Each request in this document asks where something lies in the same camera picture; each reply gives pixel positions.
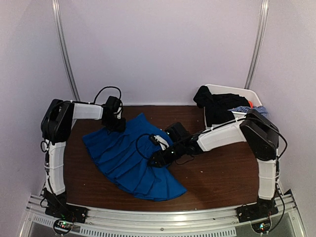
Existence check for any aluminium frame post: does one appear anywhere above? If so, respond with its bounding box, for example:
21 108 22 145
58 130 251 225
51 0 81 101
244 0 269 89

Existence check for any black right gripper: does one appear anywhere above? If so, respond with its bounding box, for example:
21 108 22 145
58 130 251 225
148 141 186 167

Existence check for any blue checked shirt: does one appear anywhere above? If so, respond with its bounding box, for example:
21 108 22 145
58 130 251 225
229 106 269 118

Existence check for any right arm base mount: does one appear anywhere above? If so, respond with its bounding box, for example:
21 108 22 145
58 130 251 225
236 198 278 235

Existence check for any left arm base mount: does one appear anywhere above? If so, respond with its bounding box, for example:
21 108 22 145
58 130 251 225
45 204 88 236

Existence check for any right aluminium frame post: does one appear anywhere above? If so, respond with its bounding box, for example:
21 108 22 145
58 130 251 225
244 0 269 89

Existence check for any blue pleated skirt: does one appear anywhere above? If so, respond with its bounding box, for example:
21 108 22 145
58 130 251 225
82 113 187 201

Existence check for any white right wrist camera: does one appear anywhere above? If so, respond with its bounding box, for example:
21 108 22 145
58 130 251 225
149 134 169 150

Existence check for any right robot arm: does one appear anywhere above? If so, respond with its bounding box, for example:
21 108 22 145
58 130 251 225
147 109 280 222

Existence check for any black left camera cable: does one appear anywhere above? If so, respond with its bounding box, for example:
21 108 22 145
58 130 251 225
91 85 123 114

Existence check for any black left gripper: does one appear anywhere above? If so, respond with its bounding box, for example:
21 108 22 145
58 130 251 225
104 116 126 132

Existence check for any black right camera cable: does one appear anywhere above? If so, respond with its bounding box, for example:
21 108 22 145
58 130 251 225
136 133 158 163

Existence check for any black garment in basket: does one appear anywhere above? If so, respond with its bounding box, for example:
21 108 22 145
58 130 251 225
193 85 249 127

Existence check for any front aluminium rail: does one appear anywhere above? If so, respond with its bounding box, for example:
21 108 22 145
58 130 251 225
17 194 306 237

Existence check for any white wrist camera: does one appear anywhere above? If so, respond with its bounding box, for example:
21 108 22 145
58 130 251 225
116 106 123 119
149 134 169 150

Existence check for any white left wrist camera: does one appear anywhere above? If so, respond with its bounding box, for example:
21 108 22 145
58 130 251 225
116 106 123 119

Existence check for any black camera cable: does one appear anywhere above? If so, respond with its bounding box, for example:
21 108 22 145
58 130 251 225
91 85 123 114
136 133 158 163

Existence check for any white laundry basket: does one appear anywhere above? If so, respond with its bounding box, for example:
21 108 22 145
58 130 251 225
203 83 266 131

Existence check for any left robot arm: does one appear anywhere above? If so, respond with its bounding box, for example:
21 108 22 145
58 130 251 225
40 96 126 219

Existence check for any left aluminium frame post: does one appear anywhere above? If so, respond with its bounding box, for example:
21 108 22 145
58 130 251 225
51 0 81 101

